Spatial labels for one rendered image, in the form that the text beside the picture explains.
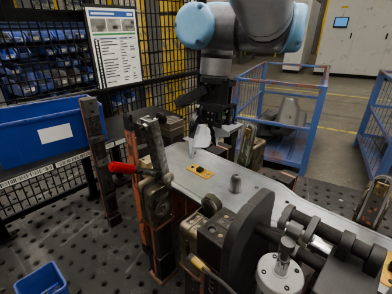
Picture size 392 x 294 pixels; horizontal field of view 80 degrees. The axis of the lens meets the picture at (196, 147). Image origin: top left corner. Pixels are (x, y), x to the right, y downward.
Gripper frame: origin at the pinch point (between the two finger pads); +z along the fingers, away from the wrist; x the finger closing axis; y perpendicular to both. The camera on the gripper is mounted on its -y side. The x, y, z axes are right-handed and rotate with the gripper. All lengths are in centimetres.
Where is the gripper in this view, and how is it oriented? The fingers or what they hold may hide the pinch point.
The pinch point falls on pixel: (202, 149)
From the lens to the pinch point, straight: 65.9
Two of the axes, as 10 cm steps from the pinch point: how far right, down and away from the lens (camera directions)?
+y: 8.0, 2.7, -5.4
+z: -0.6, 9.2, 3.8
